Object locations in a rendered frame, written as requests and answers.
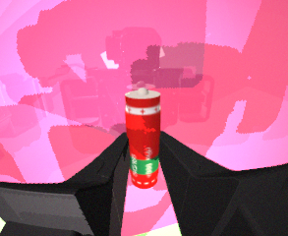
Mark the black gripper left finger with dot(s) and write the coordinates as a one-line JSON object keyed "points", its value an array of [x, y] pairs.
{"points": [[91, 202]]}

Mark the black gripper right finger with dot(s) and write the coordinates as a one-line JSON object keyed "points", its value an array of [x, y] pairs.
{"points": [[205, 194]]}

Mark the red cylindrical battery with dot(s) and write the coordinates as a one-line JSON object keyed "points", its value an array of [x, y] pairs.
{"points": [[143, 130]]}

